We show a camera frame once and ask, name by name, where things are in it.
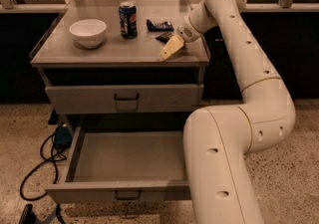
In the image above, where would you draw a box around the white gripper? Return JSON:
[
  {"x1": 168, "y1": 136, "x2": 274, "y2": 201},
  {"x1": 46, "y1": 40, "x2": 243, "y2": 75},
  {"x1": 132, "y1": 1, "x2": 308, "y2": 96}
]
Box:
[{"x1": 159, "y1": 16, "x2": 201, "y2": 61}]

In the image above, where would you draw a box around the dark chocolate rxbar wrapper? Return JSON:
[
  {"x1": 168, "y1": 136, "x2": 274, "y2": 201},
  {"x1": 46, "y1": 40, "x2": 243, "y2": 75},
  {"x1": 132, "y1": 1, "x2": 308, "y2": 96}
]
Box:
[{"x1": 157, "y1": 32, "x2": 173, "y2": 43}]

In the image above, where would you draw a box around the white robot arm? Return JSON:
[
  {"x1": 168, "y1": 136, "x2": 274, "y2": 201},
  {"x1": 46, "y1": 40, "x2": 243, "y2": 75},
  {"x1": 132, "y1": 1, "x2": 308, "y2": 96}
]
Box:
[{"x1": 159, "y1": 0, "x2": 296, "y2": 224}]

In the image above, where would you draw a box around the grey drawer cabinet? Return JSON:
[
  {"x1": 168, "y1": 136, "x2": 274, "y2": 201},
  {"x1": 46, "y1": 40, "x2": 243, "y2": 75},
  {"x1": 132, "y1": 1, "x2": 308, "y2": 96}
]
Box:
[{"x1": 29, "y1": 0, "x2": 211, "y2": 142}]

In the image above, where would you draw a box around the closed grey upper drawer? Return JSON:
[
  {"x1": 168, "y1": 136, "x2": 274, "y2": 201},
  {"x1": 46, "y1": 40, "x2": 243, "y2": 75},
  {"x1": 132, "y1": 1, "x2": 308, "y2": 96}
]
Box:
[{"x1": 46, "y1": 84, "x2": 203, "y2": 114}]

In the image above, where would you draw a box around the open grey middle drawer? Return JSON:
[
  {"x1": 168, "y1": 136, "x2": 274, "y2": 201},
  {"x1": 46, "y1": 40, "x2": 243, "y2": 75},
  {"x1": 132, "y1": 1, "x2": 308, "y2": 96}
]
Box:
[{"x1": 47, "y1": 126, "x2": 190, "y2": 203}]

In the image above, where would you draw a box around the blue pepsi can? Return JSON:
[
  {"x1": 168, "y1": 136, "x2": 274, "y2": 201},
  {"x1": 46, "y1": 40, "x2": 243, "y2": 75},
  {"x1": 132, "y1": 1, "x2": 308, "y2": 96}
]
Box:
[{"x1": 119, "y1": 2, "x2": 138, "y2": 39}]

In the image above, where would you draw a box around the white ceramic bowl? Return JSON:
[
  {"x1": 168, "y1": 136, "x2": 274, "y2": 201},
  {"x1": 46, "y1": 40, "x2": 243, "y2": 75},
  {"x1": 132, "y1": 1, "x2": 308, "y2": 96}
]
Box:
[{"x1": 69, "y1": 19, "x2": 107, "y2": 49}]

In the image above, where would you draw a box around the blue power box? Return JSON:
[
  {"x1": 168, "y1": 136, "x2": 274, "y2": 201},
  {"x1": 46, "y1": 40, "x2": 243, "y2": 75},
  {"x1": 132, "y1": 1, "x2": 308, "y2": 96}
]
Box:
[{"x1": 53, "y1": 125, "x2": 73, "y2": 147}]

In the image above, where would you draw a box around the black object floor corner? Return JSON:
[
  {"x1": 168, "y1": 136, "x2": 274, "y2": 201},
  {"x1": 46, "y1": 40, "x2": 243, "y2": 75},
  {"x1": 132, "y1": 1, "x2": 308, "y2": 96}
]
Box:
[{"x1": 18, "y1": 203, "x2": 67, "y2": 224}]

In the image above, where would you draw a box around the black floor cable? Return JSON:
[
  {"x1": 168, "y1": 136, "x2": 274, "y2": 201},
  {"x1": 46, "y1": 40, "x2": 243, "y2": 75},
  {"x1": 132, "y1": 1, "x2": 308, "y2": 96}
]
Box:
[{"x1": 19, "y1": 133, "x2": 68, "y2": 201}]

